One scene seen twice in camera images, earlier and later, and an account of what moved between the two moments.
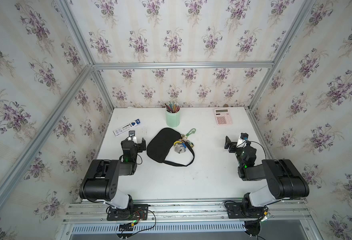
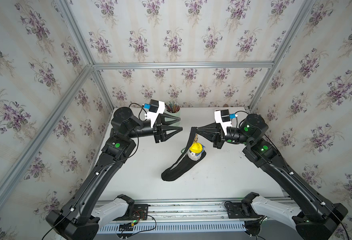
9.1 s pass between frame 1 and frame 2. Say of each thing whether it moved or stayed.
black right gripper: moved
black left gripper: moved
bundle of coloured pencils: stayed
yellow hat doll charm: moved
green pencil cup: stayed
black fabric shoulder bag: moved
